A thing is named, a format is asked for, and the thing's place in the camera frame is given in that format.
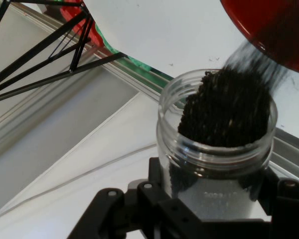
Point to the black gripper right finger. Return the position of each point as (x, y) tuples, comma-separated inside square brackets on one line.
[(289, 206)]

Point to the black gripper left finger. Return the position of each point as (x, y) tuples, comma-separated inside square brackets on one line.
[(139, 214)]

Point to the clear plastic jar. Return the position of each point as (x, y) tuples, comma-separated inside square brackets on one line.
[(214, 159)]

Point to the black tripod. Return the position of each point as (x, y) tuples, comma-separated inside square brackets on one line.
[(97, 63)]

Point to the red bowl black rim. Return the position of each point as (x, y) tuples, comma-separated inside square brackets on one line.
[(276, 25)]

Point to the red foam block stack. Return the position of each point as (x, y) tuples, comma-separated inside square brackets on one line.
[(67, 15)]

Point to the aluminium wall rail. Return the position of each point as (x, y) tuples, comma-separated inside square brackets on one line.
[(149, 89)]

